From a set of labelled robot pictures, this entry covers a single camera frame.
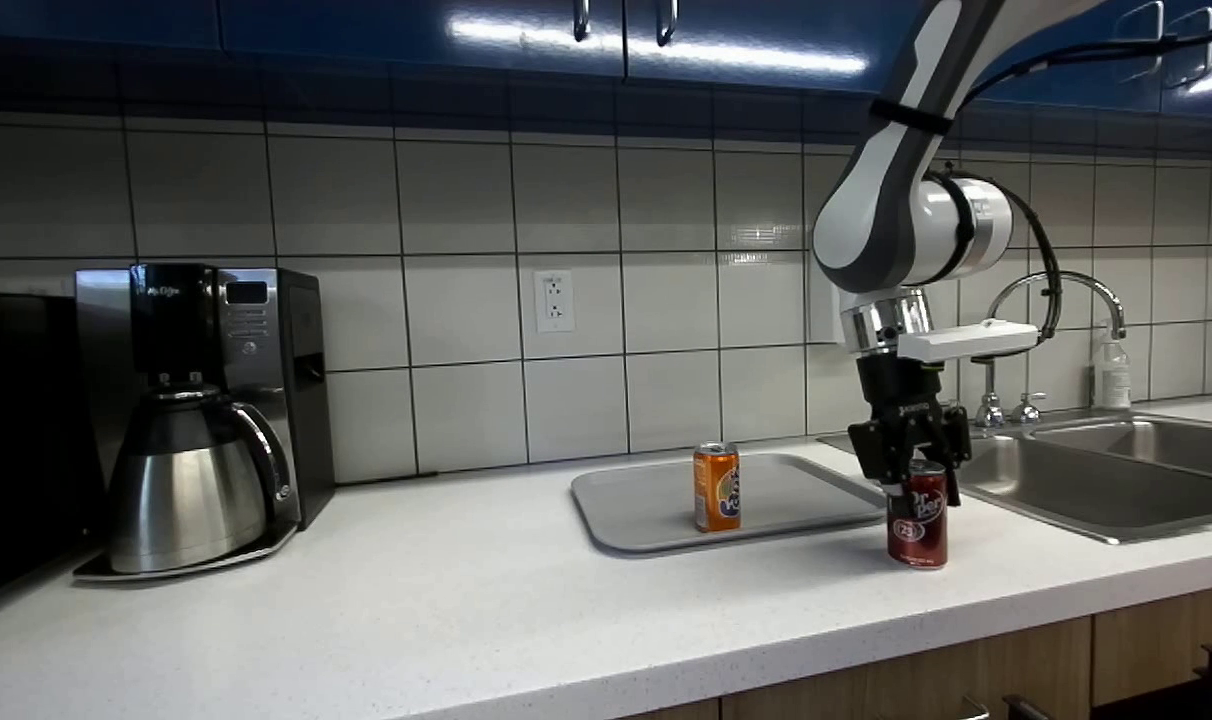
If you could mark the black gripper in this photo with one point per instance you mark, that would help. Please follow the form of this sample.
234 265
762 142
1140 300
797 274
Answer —
909 420

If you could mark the red soda can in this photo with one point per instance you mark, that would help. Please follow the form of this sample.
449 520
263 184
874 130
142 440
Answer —
916 529

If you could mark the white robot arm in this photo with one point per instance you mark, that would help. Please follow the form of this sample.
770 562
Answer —
899 225

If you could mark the grey plastic tray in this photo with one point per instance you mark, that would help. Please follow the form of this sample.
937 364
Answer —
660 511

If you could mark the stainless steel sink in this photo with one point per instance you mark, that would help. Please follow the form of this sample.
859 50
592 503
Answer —
1114 480

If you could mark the clear soap bottle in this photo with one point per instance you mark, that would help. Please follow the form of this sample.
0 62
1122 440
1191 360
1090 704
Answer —
1108 378

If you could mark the orange soda can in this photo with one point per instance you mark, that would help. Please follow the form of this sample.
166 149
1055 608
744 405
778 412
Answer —
716 484

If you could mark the wooden lower cabinets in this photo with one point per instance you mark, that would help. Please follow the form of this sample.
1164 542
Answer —
1140 661

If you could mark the blue upper cabinets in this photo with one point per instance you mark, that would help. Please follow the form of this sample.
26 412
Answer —
829 47

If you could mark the steel coffee carafe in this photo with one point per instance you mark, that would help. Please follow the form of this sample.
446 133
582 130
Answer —
198 480

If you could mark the black coffee maker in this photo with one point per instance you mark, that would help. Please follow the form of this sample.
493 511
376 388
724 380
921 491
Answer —
250 334

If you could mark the black microwave oven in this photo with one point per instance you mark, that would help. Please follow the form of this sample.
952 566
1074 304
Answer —
50 472

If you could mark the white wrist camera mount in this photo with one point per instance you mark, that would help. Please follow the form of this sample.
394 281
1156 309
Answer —
991 336

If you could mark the white wall outlet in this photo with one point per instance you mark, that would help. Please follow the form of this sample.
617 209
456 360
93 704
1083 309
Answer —
555 300

